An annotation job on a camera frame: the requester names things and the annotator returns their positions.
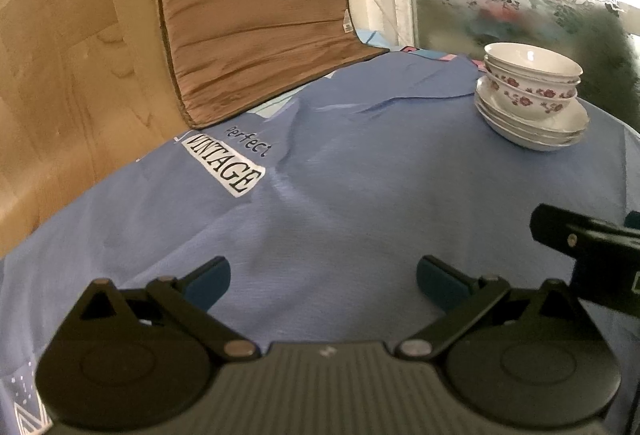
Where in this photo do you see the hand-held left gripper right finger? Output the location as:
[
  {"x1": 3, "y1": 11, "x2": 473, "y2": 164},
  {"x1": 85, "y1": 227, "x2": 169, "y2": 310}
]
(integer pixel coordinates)
[{"x1": 397, "y1": 254, "x2": 583, "y2": 359}]

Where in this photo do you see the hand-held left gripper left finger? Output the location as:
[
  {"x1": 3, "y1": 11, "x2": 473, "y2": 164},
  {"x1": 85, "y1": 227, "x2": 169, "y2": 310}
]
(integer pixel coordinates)
[{"x1": 74, "y1": 256, "x2": 262, "y2": 362}]

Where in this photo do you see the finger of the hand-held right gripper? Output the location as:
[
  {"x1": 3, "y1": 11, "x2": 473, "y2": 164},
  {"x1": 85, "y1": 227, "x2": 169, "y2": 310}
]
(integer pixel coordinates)
[{"x1": 530, "y1": 202, "x2": 640, "y2": 267}]

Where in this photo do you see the white plate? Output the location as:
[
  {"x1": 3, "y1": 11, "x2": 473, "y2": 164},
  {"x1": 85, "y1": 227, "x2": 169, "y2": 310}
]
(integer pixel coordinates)
[
  {"x1": 477, "y1": 108, "x2": 585, "y2": 151},
  {"x1": 475, "y1": 95, "x2": 588, "y2": 143},
  {"x1": 476, "y1": 76, "x2": 589, "y2": 134}
]

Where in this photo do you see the blue printed bed sheet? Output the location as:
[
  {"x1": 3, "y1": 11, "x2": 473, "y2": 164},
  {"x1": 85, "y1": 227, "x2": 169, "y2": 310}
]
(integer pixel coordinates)
[{"x1": 0, "y1": 46, "x2": 640, "y2": 435}]

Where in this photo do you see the brown seat cushion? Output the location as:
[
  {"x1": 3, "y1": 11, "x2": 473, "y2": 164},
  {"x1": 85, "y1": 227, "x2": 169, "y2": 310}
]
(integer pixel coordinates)
[{"x1": 154, "y1": 0, "x2": 391, "y2": 129}]

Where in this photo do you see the wooden headboard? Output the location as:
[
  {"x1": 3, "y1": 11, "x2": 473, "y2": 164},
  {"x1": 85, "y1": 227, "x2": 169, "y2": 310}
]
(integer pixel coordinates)
[{"x1": 0, "y1": 0, "x2": 188, "y2": 261}]

